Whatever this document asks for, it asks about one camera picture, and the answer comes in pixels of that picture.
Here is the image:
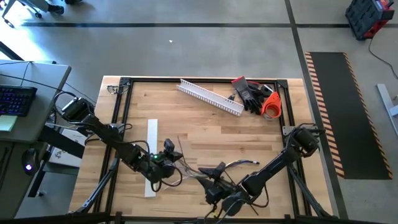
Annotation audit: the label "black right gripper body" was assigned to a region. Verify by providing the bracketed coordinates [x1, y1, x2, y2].
[216, 177, 248, 215]

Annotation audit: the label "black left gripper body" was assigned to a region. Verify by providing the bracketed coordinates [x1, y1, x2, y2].
[146, 152, 177, 184]

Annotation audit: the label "white cable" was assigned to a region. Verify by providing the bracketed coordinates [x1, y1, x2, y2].
[161, 174, 206, 187]

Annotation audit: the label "white duct cover strip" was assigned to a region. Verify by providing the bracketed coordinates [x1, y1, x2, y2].
[144, 119, 159, 198]

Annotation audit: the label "white slotted cable duct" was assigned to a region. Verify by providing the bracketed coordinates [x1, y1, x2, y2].
[176, 78, 245, 117]

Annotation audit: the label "black grey work glove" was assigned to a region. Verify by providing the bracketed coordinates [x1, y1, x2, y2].
[231, 76, 262, 115]
[247, 81, 266, 105]

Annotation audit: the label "clear safety glasses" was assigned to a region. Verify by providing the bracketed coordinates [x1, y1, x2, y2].
[106, 83, 129, 95]

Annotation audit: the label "black tape roll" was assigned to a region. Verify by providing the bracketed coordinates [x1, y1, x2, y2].
[259, 84, 275, 98]

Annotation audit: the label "orange tape dispenser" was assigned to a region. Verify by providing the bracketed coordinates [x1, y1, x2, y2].
[260, 91, 283, 121]

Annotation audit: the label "white cardboard box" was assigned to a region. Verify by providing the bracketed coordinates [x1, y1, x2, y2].
[48, 127, 87, 169]

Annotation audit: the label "black computer mouse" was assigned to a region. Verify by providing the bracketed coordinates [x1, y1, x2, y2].
[21, 148, 40, 175]

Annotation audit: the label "grey desk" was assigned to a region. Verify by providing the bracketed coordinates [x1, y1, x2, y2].
[0, 60, 72, 144]

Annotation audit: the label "black striped floor mat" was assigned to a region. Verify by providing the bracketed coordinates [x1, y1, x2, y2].
[304, 52, 394, 180]

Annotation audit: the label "green sticky note pad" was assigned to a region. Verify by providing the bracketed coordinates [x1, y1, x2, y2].
[0, 114, 19, 133]

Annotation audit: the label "black keyboard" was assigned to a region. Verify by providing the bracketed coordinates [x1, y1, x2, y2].
[0, 85, 38, 118]

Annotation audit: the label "grey metal bar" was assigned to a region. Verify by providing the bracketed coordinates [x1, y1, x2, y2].
[376, 83, 398, 138]

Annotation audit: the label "grey chair base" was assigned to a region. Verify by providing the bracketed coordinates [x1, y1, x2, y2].
[0, 0, 65, 29]

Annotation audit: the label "black and red tool box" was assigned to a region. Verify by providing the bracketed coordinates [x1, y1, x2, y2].
[345, 0, 396, 41]

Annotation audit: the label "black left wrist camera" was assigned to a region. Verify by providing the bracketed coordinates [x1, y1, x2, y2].
[162, 138, 176, 155]

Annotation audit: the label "black aluminium table frame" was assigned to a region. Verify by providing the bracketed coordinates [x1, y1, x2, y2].
[76, 77, 333, 224]

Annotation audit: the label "black floor cable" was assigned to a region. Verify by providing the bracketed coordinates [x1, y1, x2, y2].
[368, 36, 398, 80]

